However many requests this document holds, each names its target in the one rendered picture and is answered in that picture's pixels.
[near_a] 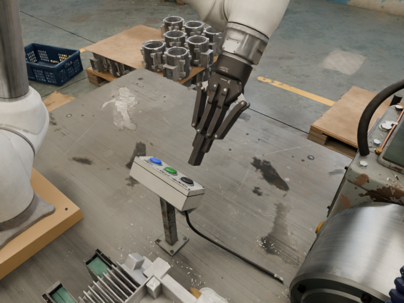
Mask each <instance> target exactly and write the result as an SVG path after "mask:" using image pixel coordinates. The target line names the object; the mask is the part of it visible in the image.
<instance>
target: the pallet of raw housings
mask: <svg viewBox="0 0 404 303"><path fill-rule="evenodd" d="M163 22H164V24H162V26H161V30H158V29H154V28H150V27H147V26H144V25H137V26H135V27H133V28H131V29H128V30H126V31H123V32H121V33H119V34H116V35H113V36H112V37H109V38H107V39H104V40H102V41H100V42H97V43H95V44H92V45H91V46H88V47H85V48H84V49H85V50H87V51H90V52H92V53H93V55H94V57H92V58H90V63H91V67H90V68H88V69H86V71H87V75H88V79H89V82H90V83H92V84H94V85H97V86H99V87H101V86H103V85H105V84H107V83H109V82H108V81H113V80H115V79H118V78H120V77H122V76H124V75H126V74H128V73H130V72H132V71H134V70H136V69H138V68H141V67H142V68H144V69H147V70H149V71H151V72H154V73H156V74H159V75H161V76H163V77H165V78H167V79H170V80H172V81H174V82H177V83H179V84H182V85H184V86H186V87H188V88H190V89H193V90H195V91H196V90H197V87H196V83H197V82H206V81H208V79H209V78H210V77H211V75H212V74H213V68H214V66H215V63H216V60H217V58H218V55H219V54H222V52H220V51H219V50H218V46H219V43H220V41H221V38H222V35H223V33H222V32H219V31H217V30H215V29H213V28H212V27H211V26H209V27H207V28H204V23H201V22H198V21H195V22H193V20H192V21H190V22H186V23H185V22H184V19H183V18H182V17H178V16H172V17H166V18H165V19H163ZM106 80H108V81H106Z"/></svg>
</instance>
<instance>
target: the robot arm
mask: <svg viewBox="0 0 404 303"><path fill-rule="evenodd" d="M180 1H182V2H184V3H185V4H188V5H189V6H191V7H192V8H194V9H195V10H196V11H197V13H198V15H199V17H200V20H201V21H203V22H204V23H206V24H208V25H209V26H211V27H212V28H213V29H215V30H217V31H219V32H222V33H223V35H222V38H221V41H220V43H219V46H218V50H219V51H220V52H222V54H219V55H218V58H217V60H216V63H215V66H214V68H213V74H212V75H211V77H210V78H209V79H208V81H206V82H197V83H196V87H197V96H196V100H195V106H194V113H193V118H192V123H191V126H192V127H194V129H195V130H196V131H197V133H196V136H195V138H194V141H193V143H192V146H193V147H194V148H193V151H192V153H191V156H190V158H189V160H188V163H189V164H191V165H192V166H200V164H201V161H202V160H203V157H204V154H205V153H208V152H209V150H210V147H211V146H212V143H213V141H214V140H215V139H224V137H225V136H226V134H227V133H228V131H229V130H230V129H231V127H232V126H233V125H234V123H235V122H236V120H237V119H238V118H239V116H240V115H241V113H242V112H244V110H246V109H247V108H249V107H250V103H249V102H247V101H246V99H245V98H244V96H243V94H244V87H245V85H246V83H247V81H248V79H249V76H250V74H251V72H252V70H253V67H251V65H253V66H256V65H258V64H259V62H260V59H261V57H262V55H263V52H264V50H265V47H266V46H267V44H268V41H269V39H270V37H271V35H272V33H273V32H274V31H275V30H276V28H277V27H278V25H279V23H280V22H281V20H282V18H283V16H284V13H285V11H286V9H287V6H288V4H289V1H290V0H180ZM208 91H209V97H208V100H207V105H206V99H207V92H208ZM236 100H237V102H236V105H235V106H234V107H233V109H232V110H231V111H230V113H229V114H228V116H227V117H226V119H225V120H224V121H223V119H224V117H225V114H226V112H227V111H228V110H229V108H230V105H231V104H232V103H233V102H235V101H236ZM205 105H206V108H205ZM204 109H205V110H204ZM212 118H213V119H212ZM211 121H212V122H211ZM222 121H223V123H222ZM48 127H49V113H48V111H47V108H46V106H45V105H44V103H43V102H42V100H41V97H40V95H39V93H38V92H37V91H36V90H35V89H33V88H32V87H30V86H29V82H28V73H27V68H26V59H25V50H24V44H23V35H22V26H21V21H20V11H19V3H18V0H0V250H1V249H3V247H5V246H6V244H8V243H9V242H10V241H11V240H13V239H14V238H15V237H17V236H18V235H20V234H21V233H23V232H24V231H26V230H27V229H29V228H30V227H32V226H33V225H34V224H36V223H37V222H39V221H40V220H42V219H43V218H45V217H47V216H49V215H52V214H53V213H54V212H55V211H56V208H55V206H54V205H53V204H51V203H48V202H47V201H45V200H44V199H42V198H41V196H39V195H38V194H37V193H36V192H35V191H34V190H33V188H32V186H31V183H30V180H31V174H32V164H33V160H34V158H35V156H36V154H37V153H38V151H39V149H40V147H41V145H42V143H43V141H44V138H45V136H46V133H47V130H48ZM208 128H209V129H208ZM207 130H208V131H207Z"/></svg>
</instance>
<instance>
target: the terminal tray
mask: <svg viewBox="0 0 404 303"><path fill-rule="evenodd" d="M151 281H155V282H156V285H155V286H153V287H152V286H151V285H150V282H151ZM123 303H187V302H186V301H185V300H184V299H183V298H182V297H181V296H180V295H178V294H177V293H176V292H175V291H174V290H173V289H172V288H171V287H170V286H168V285H167V284H166V283H165V282H163V281H162V280H161V279H160V278H159V277H158V276H157V275H156V274H154V273H152V274H151V275H150V276H149V277H148V278H147V279H146V280H145V281H144V282H143V283H142V284H141V285H140V286H139V287H138V288H137V289H136V290H135V291H134V292H133V293H132V294H131V295H130V296H129V297H128V298H127V299H126V300H125V301H124V302H123Z"/></svg>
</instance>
